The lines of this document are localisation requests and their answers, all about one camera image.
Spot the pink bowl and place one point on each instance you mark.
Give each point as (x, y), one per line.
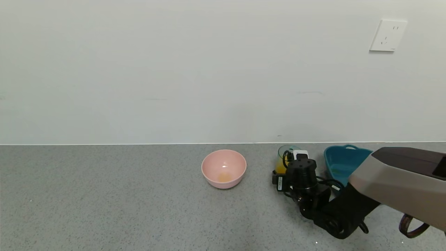
(223, 167)

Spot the white wall socket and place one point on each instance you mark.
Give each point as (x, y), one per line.
(387, 35)

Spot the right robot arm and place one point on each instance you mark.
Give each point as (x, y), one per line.
(400, 181)

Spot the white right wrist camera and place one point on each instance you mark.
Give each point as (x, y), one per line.
(300, 154)

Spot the ribbed teal glass cup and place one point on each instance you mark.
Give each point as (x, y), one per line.
(281, 153)

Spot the teal plastic tray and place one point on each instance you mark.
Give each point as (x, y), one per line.
(339, 164)

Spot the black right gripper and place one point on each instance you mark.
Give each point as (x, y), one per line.
(279, 182)

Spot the orange juice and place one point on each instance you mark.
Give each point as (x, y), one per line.
(279, 166)

